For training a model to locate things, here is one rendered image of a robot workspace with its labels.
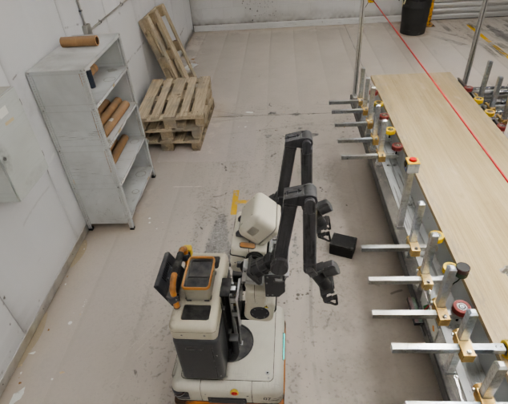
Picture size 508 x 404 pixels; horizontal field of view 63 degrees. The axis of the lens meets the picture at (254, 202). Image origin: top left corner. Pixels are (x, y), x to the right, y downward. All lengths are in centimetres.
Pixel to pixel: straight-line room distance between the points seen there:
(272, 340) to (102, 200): 208
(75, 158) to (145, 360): 175
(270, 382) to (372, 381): 72
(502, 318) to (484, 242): 52
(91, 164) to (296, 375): 234
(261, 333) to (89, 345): 129
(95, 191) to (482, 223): 303
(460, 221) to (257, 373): 149
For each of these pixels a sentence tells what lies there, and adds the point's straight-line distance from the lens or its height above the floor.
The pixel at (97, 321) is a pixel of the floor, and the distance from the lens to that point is 350.
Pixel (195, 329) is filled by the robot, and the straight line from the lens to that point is 223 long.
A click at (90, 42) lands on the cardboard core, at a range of 388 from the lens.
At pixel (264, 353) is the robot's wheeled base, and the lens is 271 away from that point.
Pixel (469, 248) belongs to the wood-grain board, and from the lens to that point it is 259.
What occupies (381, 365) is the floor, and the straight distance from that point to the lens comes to 306.
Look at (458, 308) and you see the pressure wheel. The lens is 227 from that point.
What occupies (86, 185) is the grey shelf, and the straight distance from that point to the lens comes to 396.
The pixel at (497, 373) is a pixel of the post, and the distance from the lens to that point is 181.
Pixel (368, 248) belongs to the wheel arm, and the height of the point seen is 82.
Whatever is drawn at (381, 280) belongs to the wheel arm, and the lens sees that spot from 239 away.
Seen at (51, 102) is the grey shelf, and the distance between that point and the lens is 362.
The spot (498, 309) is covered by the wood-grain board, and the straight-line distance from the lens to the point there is 234.
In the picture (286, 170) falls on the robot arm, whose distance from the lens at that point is 204.
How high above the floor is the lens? 258
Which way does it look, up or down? 38 degrees down
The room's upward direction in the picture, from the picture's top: 4 degrees counter-clockwise
